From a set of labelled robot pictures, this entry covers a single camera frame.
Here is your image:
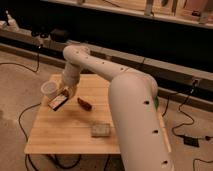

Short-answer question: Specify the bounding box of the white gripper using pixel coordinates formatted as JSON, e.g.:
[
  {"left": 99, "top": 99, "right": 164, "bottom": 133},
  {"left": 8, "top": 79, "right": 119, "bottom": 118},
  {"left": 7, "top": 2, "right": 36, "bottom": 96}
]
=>
[{"left": 56, "top": 63, "right": 81, "bottom": 98}]

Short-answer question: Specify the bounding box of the black brown eraser block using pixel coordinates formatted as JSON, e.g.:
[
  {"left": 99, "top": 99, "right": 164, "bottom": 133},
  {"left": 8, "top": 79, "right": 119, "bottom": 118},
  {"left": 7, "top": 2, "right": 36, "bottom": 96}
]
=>
[{"left": 48, "top": 89, "right": 69, "bottom": 111}]

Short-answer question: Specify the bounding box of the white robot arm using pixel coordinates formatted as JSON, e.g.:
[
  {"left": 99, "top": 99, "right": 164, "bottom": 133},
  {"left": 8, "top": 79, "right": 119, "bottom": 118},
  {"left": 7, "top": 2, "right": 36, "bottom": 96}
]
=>
[{"left": 61, "top": 45, "right": 175, "bottom": 171}]

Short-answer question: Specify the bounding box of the brown sausage toy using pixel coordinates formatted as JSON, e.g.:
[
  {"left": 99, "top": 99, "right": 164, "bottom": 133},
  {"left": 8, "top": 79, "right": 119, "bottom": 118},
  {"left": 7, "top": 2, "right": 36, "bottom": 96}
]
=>
[{"left": 77, "top": 98, "right": 92, "bottom": 111}]

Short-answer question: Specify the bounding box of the wooden table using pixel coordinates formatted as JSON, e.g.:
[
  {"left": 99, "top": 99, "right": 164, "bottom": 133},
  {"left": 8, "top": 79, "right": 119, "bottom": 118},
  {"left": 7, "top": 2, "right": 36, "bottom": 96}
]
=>
[{"left": 25, "top": 74, "right": 121, "bottom": 155}]

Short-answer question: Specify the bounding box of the white sponge block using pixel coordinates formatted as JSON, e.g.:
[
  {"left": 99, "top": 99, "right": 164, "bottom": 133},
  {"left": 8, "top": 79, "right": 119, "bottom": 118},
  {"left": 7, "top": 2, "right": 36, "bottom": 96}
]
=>
[{"left": 91, "top": 123, "right": 111, "bottom": 137}]

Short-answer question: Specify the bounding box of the black device on ledge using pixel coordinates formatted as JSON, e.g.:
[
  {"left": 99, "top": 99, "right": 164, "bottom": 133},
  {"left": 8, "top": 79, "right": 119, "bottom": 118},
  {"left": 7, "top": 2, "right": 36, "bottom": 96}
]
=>
[{"left": 50, "top": 29, "right": 69, "bottom": 43}]

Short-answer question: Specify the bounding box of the white bottle on ledge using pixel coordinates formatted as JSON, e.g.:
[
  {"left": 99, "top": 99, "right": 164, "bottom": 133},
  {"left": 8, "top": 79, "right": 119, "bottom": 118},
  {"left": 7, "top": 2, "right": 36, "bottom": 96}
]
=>
[{"left": 5, "top": 11, "right": 19, "bottom": 31}]

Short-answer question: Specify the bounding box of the green plate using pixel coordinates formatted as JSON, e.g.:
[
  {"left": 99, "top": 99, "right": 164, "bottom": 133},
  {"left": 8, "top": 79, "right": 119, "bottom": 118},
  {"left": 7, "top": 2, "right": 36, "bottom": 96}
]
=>
[{"left": 154, "top": 97, "right": 159, "bottom": 109}]

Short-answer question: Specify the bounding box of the black power adapter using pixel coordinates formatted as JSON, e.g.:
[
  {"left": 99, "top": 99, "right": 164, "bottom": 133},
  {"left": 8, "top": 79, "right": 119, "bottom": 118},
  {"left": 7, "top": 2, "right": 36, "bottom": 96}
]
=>
[{"left": 183, "top": 136, "right": 199, "bottom": 147}]

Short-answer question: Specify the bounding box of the black cable left floor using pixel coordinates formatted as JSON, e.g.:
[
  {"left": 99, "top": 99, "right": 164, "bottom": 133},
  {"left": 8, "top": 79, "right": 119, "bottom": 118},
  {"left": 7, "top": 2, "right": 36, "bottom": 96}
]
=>
[{"left": 18, "top": 102, "right": 42, "bottom": 171}]

